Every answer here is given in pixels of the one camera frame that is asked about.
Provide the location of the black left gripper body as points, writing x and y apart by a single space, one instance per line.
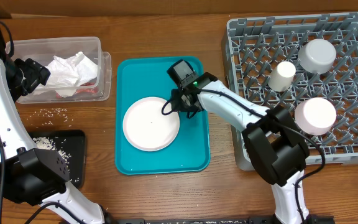
24 78

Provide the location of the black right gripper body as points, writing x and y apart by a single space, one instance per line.
180 102

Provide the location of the white napkin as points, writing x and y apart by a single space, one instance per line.
66 74

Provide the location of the white plate with crumbs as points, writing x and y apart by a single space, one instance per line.
147 128

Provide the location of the red snack wrapper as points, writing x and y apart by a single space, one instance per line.
85 91

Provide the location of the white cup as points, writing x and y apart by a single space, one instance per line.
282 76

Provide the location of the pink small bowl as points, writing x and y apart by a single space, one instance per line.
315 116

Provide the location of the grey bowl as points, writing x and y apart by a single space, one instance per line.
317 56

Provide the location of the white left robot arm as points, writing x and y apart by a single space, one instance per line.
29 174

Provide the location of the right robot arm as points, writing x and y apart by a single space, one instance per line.
275 146

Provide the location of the pile of rice waste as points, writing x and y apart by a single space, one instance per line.
50 144

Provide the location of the scattered rice grains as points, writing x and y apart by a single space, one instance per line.
49 117

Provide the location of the teal plastic tray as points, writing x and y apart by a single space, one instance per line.
189 152

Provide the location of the clear plastic bin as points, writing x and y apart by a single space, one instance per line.
43 51

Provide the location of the cardboard backdrop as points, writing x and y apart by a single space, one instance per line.
82 8

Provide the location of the black tray bin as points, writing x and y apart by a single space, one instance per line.
73 142

